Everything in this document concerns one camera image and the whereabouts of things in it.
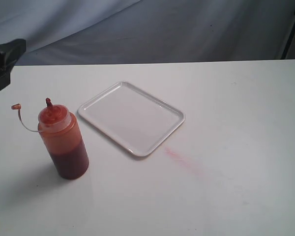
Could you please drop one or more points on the red sauce squeeze bottle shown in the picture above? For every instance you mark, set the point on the red sauce squeeze bottle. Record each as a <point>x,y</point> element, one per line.
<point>60,133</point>

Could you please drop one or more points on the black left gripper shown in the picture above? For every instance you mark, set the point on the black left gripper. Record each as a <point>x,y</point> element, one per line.
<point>10,53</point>

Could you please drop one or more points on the white rectangular plastic tray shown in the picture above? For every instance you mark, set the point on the white rectangular plastic tray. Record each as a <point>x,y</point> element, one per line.
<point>132,118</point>

